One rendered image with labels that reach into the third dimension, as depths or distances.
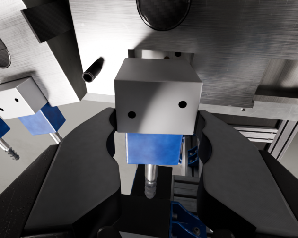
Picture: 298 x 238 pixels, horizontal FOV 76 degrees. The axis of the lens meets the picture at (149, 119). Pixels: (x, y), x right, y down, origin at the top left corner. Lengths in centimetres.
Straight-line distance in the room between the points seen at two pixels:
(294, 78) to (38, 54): 26
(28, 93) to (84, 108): 118
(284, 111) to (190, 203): 34
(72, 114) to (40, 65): 127
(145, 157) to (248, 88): 10
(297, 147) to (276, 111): 133
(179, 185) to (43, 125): 41
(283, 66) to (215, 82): 7
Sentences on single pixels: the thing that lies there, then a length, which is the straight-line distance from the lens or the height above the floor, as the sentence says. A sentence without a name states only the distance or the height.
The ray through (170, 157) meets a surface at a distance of 15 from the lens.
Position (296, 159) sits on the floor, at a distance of 174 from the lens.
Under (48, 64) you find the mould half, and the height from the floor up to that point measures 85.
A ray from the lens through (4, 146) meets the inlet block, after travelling 39.
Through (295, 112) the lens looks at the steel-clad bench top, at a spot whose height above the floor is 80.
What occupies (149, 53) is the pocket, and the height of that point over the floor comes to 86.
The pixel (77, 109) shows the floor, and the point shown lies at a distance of 147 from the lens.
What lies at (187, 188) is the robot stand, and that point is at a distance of 58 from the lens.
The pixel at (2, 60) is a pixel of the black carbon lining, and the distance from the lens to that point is 29.
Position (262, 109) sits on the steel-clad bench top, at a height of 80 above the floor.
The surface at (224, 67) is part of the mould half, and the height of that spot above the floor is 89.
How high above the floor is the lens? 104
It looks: 52 degrees down
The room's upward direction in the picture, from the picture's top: 166 degrees counter-clockwise
